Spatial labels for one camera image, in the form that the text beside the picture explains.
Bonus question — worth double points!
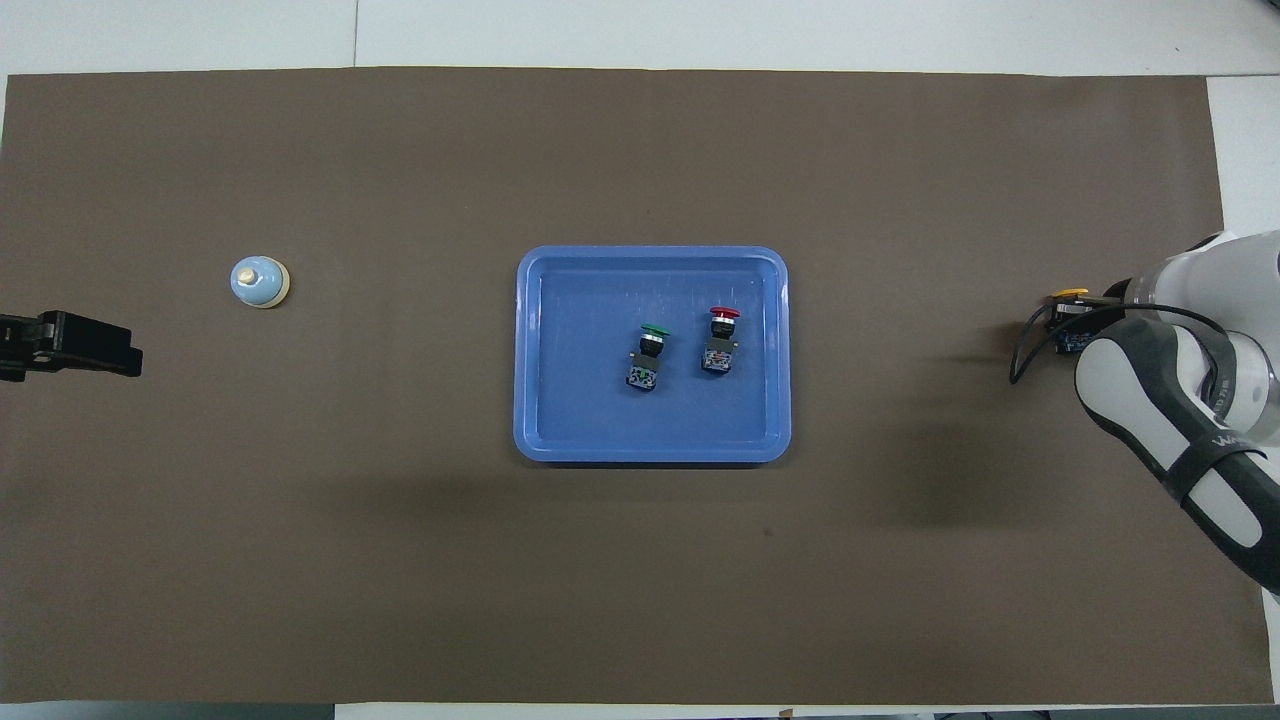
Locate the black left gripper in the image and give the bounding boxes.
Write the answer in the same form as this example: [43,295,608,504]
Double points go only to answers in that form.
[0,310,143,383]

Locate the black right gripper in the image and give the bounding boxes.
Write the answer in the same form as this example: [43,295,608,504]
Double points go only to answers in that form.
[1088,280,1136,324]

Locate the yellow push button switch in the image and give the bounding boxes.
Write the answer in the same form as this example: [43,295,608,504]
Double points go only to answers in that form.
[1046,289,1093,356]

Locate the red push button switch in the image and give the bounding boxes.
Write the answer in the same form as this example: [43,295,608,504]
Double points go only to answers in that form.
[701,306,742,376]

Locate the green push button switch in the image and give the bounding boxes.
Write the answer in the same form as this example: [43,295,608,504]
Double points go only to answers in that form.
[625,322,671,394]

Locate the light blue service bell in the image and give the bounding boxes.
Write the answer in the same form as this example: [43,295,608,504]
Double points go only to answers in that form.
[230,255,292,310]

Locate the blue plastic tray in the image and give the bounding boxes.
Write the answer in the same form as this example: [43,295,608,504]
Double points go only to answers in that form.
[513,245,793,467]

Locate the brown table mat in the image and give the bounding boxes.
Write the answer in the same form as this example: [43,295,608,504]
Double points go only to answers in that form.
[0,66,1276,707]

